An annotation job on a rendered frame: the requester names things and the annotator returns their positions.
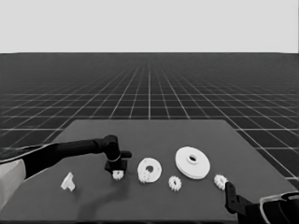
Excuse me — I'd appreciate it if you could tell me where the large thick white disc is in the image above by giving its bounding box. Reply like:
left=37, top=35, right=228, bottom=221
left=174, top=146, right=211, bottom=180

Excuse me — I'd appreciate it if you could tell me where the small white toothed gear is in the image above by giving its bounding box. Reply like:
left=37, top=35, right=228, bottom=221
left=213, top=174, right=229, bottom=190
left=168, top=175, right=182, bottom=192
left=112, top=169, right=125, bottom=181
left=138, top=171, right=151, bottom=184

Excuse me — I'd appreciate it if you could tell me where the small white T-shaped piece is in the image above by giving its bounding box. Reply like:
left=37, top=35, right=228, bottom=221
left=60, top=172, right=77, bottom=192

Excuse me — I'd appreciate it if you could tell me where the round white carrier with pins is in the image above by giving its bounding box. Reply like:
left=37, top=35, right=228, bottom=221
left=136, top=157, right=163, bottom=184

